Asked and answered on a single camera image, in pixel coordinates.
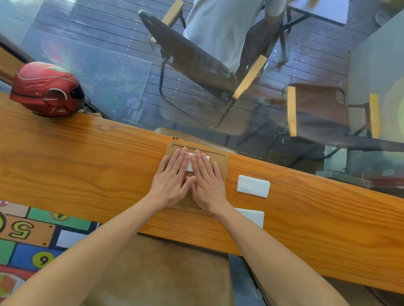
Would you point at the person's left hand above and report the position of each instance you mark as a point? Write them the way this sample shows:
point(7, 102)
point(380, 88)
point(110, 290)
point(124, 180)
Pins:
point(169, 186)

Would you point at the colourful number play mat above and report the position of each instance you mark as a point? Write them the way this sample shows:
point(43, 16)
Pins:
point(28, 242)

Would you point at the person's left little finger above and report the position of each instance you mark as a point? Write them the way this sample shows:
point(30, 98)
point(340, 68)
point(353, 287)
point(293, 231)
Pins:
point(163, 164)

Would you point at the outdoor table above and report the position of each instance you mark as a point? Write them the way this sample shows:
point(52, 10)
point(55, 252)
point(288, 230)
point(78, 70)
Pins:
point(322, 9)

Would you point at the white napkin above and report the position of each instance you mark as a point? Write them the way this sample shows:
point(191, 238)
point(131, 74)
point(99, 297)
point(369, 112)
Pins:
point(190, 165)
point(254, 216)
point(253, 186)

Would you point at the person's right hand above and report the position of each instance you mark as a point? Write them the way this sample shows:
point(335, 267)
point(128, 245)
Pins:
point(208, 189)

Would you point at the person's left forearm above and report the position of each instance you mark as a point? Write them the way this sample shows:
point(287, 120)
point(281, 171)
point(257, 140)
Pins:
point(94, 242)

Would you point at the person's blue trousers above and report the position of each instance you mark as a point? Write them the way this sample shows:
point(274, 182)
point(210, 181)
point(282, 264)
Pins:
point(244, 283)

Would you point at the person's right middle finger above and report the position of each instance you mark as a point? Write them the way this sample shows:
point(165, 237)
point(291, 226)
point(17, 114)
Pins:
point(202, 164)

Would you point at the wooden tray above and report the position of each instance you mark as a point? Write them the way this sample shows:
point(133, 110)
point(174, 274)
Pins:
point(221, 159)

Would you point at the person's right forearm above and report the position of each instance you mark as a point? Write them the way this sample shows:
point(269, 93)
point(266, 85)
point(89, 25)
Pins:
point(268, 258)

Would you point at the person's left thumb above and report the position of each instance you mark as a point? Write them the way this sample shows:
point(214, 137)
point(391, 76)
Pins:
point(189, 184)

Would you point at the person's right little finger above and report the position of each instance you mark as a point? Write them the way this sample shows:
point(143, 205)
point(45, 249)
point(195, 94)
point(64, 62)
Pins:
point(217, 171)

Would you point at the black chair with wooden armrests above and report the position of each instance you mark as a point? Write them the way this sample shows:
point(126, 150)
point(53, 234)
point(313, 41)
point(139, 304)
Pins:
point(318, 116)
point(192, 66)

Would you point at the red helmet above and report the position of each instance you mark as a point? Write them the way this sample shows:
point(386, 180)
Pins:
point(44, 90)

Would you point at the wooden window frame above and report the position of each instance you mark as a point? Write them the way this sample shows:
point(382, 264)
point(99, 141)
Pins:
point(8, 64)

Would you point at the person's left middle finger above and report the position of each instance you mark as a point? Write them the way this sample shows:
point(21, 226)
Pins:
point(181, 160)

